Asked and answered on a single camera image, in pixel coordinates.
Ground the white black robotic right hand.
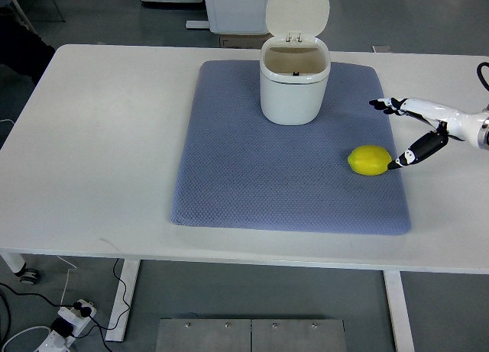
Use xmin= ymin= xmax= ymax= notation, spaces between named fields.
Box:
xmin=369 ymin=98 xmax=464 ymax=170

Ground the yellow lemon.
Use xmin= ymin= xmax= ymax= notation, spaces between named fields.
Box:
xmin=347 ymin=145 xmax=392 ymax=176

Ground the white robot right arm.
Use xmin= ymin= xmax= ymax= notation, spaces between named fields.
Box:
xmin=464 ymin=107 xmax=488 ymax=150

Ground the white trash can open lid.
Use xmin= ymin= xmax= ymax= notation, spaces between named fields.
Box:
xmin=260 ymin=0 xmax=331 ymax=125

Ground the white right table leg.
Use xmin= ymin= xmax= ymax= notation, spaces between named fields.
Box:
xmin=383 ymin=270 xmax=415 ymax=352

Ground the blue textured mat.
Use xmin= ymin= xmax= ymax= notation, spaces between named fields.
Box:
xmin=170 ymin=60 xmax=411 ymax=235

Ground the cardboard box behind table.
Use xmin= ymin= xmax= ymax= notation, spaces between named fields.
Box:
xmin=219 ymin=34 xmax=271 ymax=50

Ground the white cabinet in background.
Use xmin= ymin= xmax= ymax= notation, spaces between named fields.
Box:
xmin=186 ymin=0 xmax=268 ymax=35

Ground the black clothed person at left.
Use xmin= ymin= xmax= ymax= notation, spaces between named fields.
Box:
xmin=1 ymin=15 xmax=55 ymax=85

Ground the white power strip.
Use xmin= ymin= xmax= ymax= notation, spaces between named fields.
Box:
xmin=36 ymin=299 xmax=96 ymax=352

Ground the white caster wheel leg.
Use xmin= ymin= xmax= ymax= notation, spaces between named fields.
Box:
xmin=1 ymin=252 xmax=40 ymax=285

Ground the grey metal base plate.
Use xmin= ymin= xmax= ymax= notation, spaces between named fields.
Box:
xmin=156 ymin=318 xmax=347 ymax=351

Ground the white thin cable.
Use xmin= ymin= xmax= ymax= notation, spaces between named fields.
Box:
xmin=57 ymin=255 xmax=78 ymax=306

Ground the black power cable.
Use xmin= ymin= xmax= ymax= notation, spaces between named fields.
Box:
xmin=0 ymin=258 xmax=131 ymax=352

